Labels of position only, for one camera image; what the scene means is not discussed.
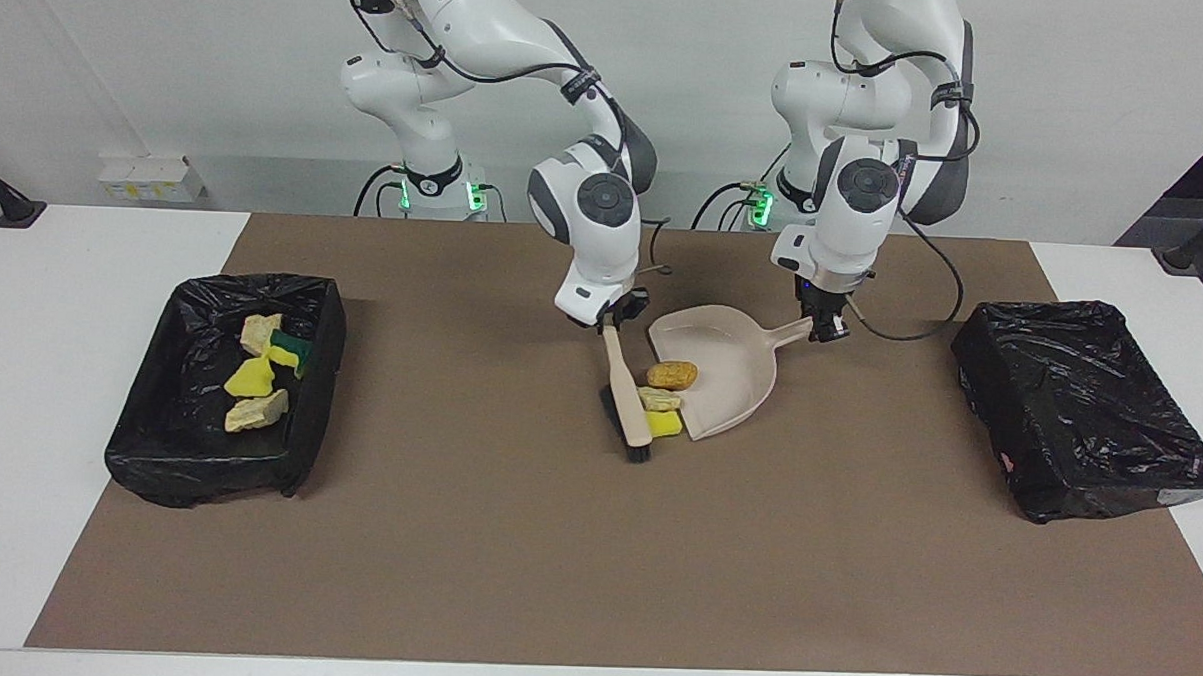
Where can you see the white wall socket box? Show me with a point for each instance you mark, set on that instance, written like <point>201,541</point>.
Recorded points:
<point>147,180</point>

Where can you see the striped brown bread piece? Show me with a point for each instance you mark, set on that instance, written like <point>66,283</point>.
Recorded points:
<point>259,334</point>

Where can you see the yellow green sponge piece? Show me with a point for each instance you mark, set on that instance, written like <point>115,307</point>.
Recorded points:
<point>291,347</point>

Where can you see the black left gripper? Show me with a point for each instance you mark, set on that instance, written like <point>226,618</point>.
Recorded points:
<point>823,298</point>

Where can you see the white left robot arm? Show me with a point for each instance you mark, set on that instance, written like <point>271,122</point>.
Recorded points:
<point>850,242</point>

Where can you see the pale crinkled bread piece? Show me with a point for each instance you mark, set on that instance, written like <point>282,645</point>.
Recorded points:
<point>659,398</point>
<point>257,412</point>

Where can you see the black bagged bin pink mark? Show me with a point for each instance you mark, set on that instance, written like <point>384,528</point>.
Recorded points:
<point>1079,415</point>

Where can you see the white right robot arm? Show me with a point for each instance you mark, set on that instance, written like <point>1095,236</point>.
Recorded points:
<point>605,248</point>

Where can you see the beige plastic dustpan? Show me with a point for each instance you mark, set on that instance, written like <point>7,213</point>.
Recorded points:
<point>726,347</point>

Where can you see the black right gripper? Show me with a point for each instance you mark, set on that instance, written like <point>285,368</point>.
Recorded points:
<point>631,304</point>

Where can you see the brown bread nugget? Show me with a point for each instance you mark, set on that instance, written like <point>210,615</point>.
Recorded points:
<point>672,376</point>

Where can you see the black stand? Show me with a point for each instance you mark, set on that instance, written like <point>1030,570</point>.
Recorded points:
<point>1200,244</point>
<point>11,207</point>

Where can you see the brown table mat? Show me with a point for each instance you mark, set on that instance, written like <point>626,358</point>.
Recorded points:
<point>592,598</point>

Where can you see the beige brush with black bristles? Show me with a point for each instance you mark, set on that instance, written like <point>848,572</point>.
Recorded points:
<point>628,394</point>

